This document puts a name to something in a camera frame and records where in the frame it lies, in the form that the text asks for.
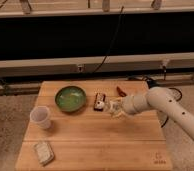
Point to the green ceramic bowl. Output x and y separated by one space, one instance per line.
70 99

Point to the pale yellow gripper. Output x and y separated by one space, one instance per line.
120 111

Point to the white labelled plastic bottle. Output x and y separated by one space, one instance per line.
105 106

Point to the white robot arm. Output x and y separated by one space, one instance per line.
156 98

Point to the dark rectangular snack bar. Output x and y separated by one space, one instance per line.
99 102

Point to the small red brown object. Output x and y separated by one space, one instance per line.
120 92

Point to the translucent plastic cup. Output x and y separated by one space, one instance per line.
40 115

